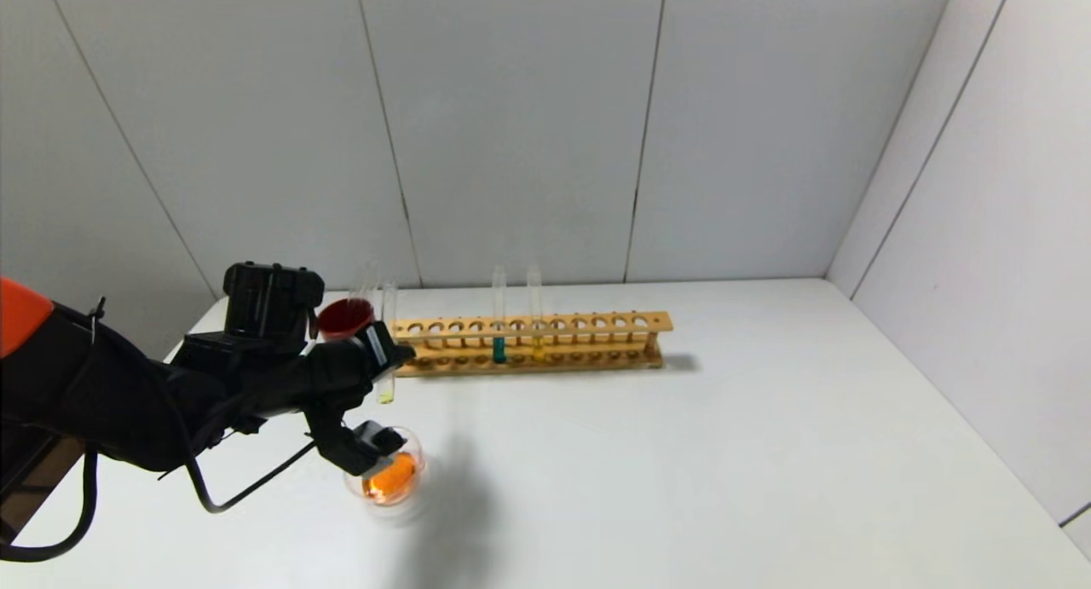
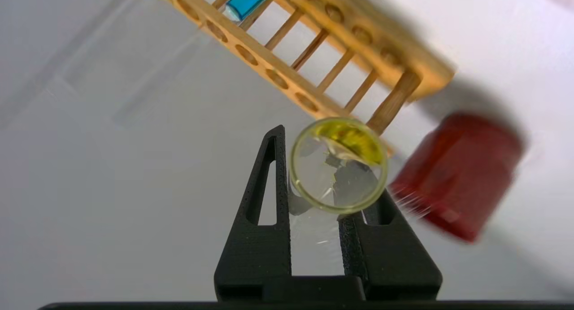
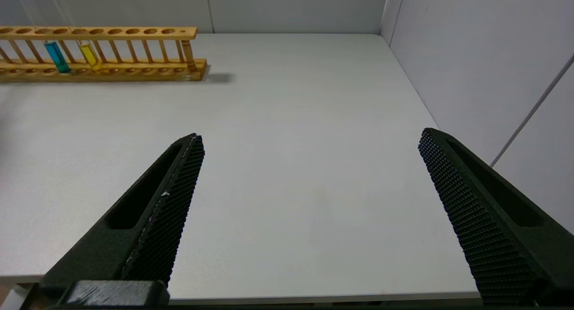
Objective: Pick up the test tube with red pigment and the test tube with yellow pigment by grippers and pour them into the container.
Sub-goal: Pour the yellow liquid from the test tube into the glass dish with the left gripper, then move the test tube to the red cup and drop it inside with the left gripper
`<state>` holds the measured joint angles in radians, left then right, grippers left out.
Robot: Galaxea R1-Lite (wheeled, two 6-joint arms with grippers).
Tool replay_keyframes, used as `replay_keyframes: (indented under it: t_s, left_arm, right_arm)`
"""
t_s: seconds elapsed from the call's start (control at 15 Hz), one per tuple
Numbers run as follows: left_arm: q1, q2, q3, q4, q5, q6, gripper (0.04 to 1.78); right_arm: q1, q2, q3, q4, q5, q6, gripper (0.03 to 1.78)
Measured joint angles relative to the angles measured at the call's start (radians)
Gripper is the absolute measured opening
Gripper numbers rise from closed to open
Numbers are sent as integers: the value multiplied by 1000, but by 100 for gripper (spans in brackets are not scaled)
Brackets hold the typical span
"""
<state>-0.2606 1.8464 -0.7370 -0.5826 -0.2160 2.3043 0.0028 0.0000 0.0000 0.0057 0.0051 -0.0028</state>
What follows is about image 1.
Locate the empty clear test tube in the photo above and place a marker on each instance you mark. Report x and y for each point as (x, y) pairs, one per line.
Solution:
(358, 280)
(371, 278)

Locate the test tube with green pigment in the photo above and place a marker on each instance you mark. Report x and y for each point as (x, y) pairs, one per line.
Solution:
(499, 349)

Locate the wooden test tube rack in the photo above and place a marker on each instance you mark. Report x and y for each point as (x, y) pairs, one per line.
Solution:
(545, 347)

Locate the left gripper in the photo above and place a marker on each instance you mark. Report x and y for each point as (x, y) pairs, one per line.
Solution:
(376, 343)

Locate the test tube with yellow pigment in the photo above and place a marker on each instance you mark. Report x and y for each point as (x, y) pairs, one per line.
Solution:
(538, 347)
(389, 316)

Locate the dark red plastic cup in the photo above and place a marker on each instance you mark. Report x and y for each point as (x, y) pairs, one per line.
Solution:
(345, 318)

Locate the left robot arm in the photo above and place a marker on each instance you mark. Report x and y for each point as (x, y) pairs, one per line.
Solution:
(111, 401)

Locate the clear glass beaker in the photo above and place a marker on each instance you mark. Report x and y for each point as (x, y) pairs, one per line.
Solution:
(394, 478)

